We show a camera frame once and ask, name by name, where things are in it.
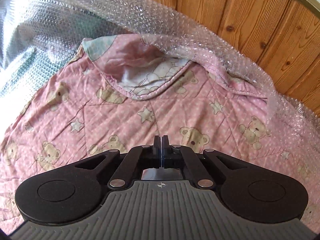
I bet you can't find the pink teddy bear quilt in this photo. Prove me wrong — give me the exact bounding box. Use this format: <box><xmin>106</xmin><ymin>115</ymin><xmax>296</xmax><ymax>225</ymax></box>
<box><xmin>1</xmin><ymin>34</ymin><xmax>319</xmax><ymax>233</ymax></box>

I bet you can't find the wooden headboard with gold trim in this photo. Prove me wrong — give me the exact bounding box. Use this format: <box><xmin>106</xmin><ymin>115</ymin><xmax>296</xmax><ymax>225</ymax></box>
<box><xmin>154</xmin><ymin>0</ymin><xmax>319</xmax><ymax>114</ymax></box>

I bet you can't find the clear bubble wrap sheet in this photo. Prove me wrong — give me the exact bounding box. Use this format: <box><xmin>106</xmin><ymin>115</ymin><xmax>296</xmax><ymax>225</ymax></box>
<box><xmin>0</xmin><ymin>0</ymin><xmax>320</xmax><ymax>176</ymax></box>

